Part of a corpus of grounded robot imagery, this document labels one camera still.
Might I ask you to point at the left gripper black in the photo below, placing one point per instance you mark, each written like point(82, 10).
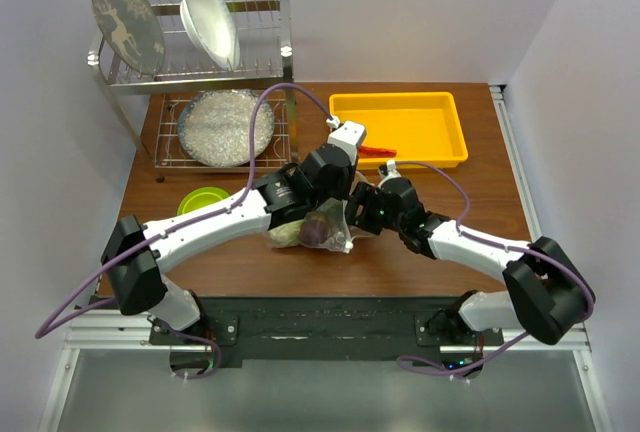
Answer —
point(344, 192)

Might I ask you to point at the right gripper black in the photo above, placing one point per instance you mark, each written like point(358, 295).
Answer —
point(364, 195)

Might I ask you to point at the fake watermelon slice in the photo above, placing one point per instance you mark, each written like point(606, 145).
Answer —
point(376, 152)

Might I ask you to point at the clear zip top bag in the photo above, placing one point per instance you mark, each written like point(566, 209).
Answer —
point(342, 235)

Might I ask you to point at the fake purple plum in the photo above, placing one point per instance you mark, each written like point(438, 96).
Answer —
point(314, 232)

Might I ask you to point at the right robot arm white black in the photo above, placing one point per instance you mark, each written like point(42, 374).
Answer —
point(545, 295)

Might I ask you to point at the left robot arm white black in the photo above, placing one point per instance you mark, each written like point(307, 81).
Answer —
point(138, 256)

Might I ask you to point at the yellow plastic tray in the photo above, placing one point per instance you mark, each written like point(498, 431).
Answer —
point(417, 126)

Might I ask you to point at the speckled glass plate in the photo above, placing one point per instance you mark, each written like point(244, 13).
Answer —
point(214, 128)

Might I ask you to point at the green plastic bowl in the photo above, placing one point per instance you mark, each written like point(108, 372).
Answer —
point(201, 197)

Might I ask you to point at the metal dish rack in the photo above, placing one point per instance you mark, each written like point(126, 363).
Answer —
point(149, 106)

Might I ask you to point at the white deep plate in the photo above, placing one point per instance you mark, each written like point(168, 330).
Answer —
point(210, 27)

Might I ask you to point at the grey deer pattern plate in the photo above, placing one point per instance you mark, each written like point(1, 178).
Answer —
point(133, 31)

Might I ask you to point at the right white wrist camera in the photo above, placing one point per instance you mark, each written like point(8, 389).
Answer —
point(390, 177)

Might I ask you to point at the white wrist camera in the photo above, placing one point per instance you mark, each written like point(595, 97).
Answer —
point(349, 137)
point(390, 177)

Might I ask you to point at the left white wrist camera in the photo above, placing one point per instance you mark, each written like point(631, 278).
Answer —
point(349, 137)

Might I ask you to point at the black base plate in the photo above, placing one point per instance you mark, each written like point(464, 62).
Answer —
point(333, 329)

